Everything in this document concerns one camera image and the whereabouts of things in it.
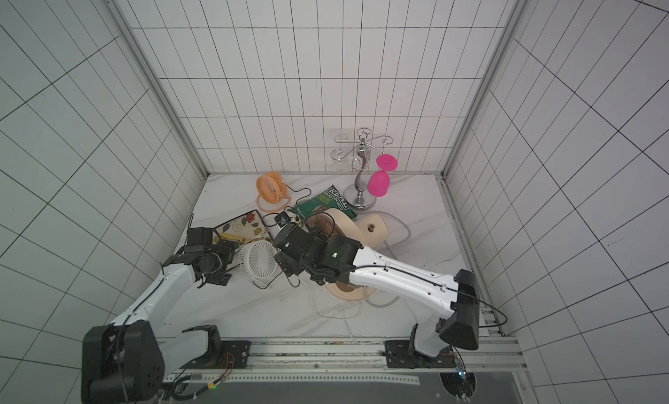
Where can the green chip bag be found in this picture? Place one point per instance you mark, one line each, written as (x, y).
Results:
(328, 199)

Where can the silver glass holder stand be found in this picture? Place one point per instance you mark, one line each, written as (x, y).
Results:
(357, 195)

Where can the pink plastic wine glass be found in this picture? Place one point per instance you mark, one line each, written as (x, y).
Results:
(379, 183)

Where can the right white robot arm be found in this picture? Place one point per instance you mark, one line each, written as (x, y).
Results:
(453, 299)

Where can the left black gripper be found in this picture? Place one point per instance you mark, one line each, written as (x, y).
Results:
(226, 248)

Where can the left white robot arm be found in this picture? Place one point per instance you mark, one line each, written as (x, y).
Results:
(123, 362)

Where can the small orange desk fan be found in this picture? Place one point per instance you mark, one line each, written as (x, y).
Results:
(273, 193)

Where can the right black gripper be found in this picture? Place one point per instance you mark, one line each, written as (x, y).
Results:
(285, 250)

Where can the large beige desk fan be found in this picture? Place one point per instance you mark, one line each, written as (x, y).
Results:
(370, 230)

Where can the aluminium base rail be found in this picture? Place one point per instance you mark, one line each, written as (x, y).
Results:
(368, 359)

